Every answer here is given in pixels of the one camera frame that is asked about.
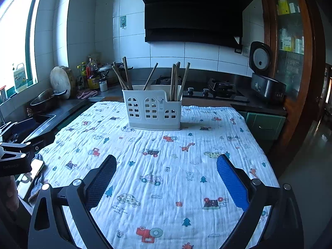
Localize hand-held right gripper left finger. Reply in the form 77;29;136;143
27;154;118;249

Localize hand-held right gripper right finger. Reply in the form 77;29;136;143
216;154;304;249

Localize white plastic utensil holder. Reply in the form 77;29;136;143
122;89;184;131

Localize bunch of wooden chopsticks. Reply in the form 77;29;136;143
111;56;191;102

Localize person's left hand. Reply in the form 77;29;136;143
5;175;21;212

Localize smartphone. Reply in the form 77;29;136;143
17;158;45;200

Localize steel sink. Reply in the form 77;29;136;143
10;114;57;148

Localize printed blanket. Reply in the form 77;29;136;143
38;101;281;249

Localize green cabinet door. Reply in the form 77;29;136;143
237;110;286;142

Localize pink cloth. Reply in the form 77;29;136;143
77;89;98;99

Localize clear detergent bottle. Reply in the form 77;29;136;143
12;62;28;90

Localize black gas stove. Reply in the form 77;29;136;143
156;76;249;102

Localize round wooden cutting board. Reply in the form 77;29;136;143
50;66;76;99

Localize black rice cooker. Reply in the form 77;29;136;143
248;41;287;101

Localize yellow-capped oil bottle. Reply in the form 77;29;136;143
76;65;83;89

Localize silver lidded pot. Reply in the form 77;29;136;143
98;63;134;83

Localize light wooden chopstick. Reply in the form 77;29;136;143
143;62;159;91

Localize green-framed window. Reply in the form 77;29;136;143
0;0;44;94

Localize wooden glass-door cabinet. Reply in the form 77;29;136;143
258;0;327;156

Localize black range hood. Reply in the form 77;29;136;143
135;0;255;48

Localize steel pot with black handle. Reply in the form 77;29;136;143
30;88;68;112

